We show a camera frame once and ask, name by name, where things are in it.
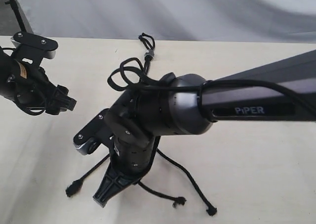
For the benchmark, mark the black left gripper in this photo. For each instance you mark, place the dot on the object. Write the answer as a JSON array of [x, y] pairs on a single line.
[[29, 88]]

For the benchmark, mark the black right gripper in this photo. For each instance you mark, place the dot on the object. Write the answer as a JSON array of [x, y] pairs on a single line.
[[128, 164]]

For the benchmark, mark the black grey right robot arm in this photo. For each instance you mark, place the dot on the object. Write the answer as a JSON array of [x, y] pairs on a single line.
[[189, 105]]

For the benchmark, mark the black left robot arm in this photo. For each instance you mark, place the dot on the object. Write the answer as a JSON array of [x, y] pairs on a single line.
[[3, 57]]

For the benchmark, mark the black backdrop stand pole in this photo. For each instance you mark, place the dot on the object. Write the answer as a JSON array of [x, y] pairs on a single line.
[[15, 8]]

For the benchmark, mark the grey fabric backdrop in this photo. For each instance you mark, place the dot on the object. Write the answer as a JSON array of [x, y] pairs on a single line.
[[196, 20]]

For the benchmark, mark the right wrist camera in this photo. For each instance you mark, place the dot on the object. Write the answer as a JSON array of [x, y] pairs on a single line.
[[93, 134]]

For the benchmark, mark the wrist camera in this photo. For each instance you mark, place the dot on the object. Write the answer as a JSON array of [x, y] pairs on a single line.
[[33, 47], [93, 134]]

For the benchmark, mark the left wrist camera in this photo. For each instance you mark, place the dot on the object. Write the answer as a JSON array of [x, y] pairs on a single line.
[[33, 47]]

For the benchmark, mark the dark grey plastic cable clamp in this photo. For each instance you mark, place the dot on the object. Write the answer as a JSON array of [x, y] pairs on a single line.
[[149, 55]]

